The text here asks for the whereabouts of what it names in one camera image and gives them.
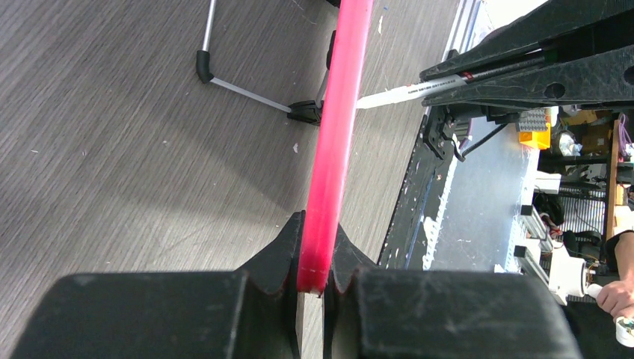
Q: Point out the yellow grey brick block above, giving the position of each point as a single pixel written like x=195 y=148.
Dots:
x=534 y=128

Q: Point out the pink framed whiteboard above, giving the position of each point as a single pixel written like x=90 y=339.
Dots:
x=327 y=186

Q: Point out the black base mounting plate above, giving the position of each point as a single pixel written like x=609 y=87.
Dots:
x=414 y=229

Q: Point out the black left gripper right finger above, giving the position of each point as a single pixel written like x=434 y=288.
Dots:
x=370 y=312

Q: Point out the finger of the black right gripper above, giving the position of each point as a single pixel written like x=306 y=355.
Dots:
x=526 y=34
x=600 y=81

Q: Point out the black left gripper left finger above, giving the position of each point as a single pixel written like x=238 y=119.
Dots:
x=249 y=312

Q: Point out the person in white shirt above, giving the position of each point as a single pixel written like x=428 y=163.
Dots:
x=616 y=297

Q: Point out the metal whiteboard stand leg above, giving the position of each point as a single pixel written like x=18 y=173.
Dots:
x=240 y=49

